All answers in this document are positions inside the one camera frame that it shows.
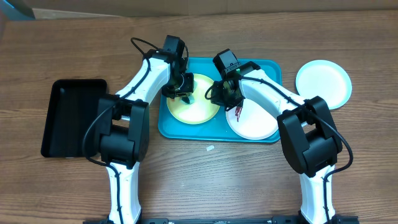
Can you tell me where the yellow-green plate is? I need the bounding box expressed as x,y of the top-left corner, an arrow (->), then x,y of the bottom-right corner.
167,73 -> 220,124

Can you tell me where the white pink plate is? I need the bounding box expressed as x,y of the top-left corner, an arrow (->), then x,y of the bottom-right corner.
226,99 -> 278,140

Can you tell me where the light blue plate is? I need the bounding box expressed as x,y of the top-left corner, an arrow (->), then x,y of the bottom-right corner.
295,60 -> 353,110

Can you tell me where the green scrubbing sponge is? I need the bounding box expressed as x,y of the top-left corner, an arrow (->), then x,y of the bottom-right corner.
181,95 -> 195,105

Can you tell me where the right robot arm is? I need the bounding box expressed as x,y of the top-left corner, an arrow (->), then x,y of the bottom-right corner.
205,49 -> 342,223

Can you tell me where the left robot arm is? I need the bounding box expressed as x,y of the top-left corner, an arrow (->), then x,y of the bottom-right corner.
87,35 -> 194,223

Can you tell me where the teal plastic tray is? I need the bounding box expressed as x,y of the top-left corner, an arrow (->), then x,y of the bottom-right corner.
158,57 -> 282,143

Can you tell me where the small white paper scrap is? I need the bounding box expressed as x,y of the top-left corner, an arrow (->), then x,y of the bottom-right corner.
206,145 -> 215,151

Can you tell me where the black rectangular bin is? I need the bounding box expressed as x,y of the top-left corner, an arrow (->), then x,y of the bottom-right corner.
41,79 -> 108,157

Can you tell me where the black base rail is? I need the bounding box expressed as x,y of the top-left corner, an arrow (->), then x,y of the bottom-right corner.
82,215 -> 360,224

